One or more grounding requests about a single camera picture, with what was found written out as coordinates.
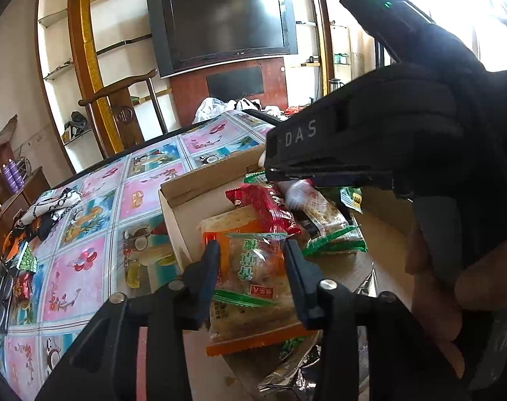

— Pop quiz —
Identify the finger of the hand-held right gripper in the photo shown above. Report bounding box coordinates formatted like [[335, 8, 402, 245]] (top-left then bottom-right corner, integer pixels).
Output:
[[265, 163, 394, 188]]

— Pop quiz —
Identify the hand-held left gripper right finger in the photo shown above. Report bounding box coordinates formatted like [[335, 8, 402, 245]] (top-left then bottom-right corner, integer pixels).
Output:
[[284, 240, 467, 401]]

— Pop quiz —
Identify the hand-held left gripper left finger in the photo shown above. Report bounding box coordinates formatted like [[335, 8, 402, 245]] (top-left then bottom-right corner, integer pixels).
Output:
[[34, 240, 221, 401]]

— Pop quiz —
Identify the orange cracker packet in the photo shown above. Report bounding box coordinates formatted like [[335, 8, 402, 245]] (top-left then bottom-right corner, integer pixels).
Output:
[[200, 207, 319, 357]]

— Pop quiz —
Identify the cardboard box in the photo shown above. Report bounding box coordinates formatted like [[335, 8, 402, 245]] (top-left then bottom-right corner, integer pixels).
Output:
[[158, 144, 413, 401]]

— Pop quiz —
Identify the large red snack packet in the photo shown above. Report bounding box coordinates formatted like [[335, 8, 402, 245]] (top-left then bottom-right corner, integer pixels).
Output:
[[225, 184, 302, 237]]

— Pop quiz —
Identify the silver foil packet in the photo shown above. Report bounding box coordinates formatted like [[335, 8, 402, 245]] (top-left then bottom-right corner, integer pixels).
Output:
[[258, 271, 375, 390]]

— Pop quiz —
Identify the person's right hand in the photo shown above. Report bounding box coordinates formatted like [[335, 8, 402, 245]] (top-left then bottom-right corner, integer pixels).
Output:
[[406, 221, 495, 379]]

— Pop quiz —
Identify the printed fruit tablecloth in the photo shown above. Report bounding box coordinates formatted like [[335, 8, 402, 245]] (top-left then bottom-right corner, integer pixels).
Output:
[[0, 111, 279, 389]]

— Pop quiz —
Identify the black white patterned cloth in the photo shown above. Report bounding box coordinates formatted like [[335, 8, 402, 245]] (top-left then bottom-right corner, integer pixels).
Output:
[[20, 188, 83, 226]]

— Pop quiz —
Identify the black television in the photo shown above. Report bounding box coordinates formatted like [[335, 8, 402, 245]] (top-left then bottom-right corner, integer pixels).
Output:
[[146, 0, 299, 79]]

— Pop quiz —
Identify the green pea snack packet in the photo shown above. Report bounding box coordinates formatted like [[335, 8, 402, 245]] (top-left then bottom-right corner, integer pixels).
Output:
[[15, 244, 39, 271]]

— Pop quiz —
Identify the small red snack packet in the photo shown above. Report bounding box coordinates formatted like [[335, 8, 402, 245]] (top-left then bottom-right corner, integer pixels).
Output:
[[11, 271, 36, 307]]

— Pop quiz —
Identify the wooden chair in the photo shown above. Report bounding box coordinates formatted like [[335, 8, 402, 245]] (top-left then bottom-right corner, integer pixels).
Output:
[[78, 68, 171, 151]]

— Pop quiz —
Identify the orange black cloth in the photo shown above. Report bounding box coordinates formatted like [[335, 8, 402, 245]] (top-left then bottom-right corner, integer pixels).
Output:
[[1, 213, 56, 262]]

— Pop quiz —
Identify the brown side cabinet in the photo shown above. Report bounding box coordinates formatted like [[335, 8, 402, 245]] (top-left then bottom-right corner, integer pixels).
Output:
[[0, 167, 49, 251]]

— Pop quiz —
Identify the black flat device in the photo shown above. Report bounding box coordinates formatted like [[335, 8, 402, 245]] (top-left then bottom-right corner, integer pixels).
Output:
[[0, 265, 18, 335]]

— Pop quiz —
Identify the black white bundle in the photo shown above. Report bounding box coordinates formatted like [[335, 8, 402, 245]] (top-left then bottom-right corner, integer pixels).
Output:
[[62, 111, 89, 140]]

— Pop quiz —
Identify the brown hanging bag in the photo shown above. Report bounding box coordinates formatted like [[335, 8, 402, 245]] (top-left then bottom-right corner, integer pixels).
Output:
[[0, 115, 18, 145]]

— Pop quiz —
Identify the dark wall panel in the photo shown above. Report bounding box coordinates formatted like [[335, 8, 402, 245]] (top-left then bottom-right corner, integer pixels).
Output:
[[206, 66, 265, 99]]

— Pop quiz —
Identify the golden arched frame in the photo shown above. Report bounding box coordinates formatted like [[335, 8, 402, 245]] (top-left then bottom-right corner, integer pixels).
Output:
[[67, 0, 125, 157]]

